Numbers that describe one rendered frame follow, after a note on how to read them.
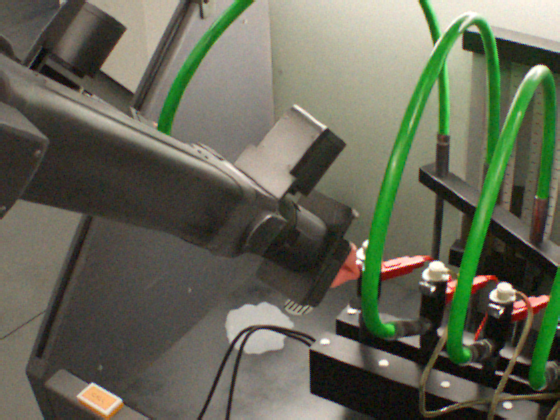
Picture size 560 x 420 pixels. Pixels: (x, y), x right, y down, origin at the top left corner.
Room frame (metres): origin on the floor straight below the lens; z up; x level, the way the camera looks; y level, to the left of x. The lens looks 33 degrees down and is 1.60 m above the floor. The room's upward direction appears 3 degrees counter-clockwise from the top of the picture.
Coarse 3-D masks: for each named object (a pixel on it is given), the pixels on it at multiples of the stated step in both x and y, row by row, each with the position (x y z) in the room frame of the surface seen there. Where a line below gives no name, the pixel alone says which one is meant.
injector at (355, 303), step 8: (360, 248) 0.69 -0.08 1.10; (360, 256) 0.68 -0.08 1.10; (360, 280) 0.67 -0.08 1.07; (360, 288) 0.67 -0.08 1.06; (360, 296) 0.67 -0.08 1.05; (352, 304) 0.65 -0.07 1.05; (360, 304) 0.65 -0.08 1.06; (360, 312) 0.68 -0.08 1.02; (360, 320) 0.68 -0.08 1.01; (360, 328) 0.68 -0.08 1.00; (360, 336) 0.68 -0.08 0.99; (368, 336) 0.67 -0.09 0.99; (368, 344) 0.67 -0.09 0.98
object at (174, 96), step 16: (240, 0) 0.69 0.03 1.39; (256, 0) 0.70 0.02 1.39; (224, 16) 0.68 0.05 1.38; (432, 16) 0.82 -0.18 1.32; (208, 32) 0.67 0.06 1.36; (432, 32) 0.83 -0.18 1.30; (208, 48) 0.67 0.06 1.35; (192, 64) 0.66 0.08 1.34; (176, 80) 0.66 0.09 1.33; (176, 96) 0.65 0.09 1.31; (448, 96) 0.84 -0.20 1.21; (448, 112) 0.84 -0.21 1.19; (160, 128) 0.64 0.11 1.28; (448, 128) 0.84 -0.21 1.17
